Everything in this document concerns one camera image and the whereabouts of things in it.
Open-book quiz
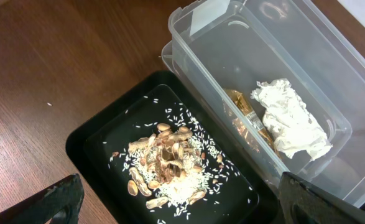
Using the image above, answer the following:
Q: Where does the clear plastic waste bin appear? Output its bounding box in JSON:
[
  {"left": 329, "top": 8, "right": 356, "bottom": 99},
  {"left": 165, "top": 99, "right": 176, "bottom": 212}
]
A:
[{"left": 162, "top": 1, "right": 365, "bottom": 207}]

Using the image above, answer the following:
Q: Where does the gold foil wrapper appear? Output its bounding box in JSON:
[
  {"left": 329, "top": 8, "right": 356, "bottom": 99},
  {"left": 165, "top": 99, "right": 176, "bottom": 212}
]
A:
[{"left": 223, "top": 88, "right": 280, "bottom": 157}]

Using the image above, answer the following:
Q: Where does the white napkin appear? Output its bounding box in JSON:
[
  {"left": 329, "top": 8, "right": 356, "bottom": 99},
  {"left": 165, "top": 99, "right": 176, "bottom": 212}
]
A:
[{"left": 251, "top": 78, "right": 333, "bottom": 161}]

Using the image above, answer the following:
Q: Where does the black rectangular tray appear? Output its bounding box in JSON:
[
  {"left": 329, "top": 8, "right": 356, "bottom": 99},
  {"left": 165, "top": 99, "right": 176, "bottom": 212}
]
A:
[{"left": 66, "top": 71, "right": 284, "bottom": 223}]

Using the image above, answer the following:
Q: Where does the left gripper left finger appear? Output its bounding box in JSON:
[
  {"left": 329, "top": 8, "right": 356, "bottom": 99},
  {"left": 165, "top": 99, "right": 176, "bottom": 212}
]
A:
[{"left": 0, "top": 174, "right": 85, "bottom": 224}]

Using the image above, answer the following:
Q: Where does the food scraps pile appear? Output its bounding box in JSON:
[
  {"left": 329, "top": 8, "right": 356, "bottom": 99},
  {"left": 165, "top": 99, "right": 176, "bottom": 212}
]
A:
[{"left": 103, "top": 96, "right": 254, "bottom": 224}]

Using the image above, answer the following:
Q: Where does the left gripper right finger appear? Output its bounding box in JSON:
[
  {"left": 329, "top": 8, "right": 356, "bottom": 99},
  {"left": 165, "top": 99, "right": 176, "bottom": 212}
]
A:
[{"left": 279, "top": 172, "right": 365, "bottom": 224}]

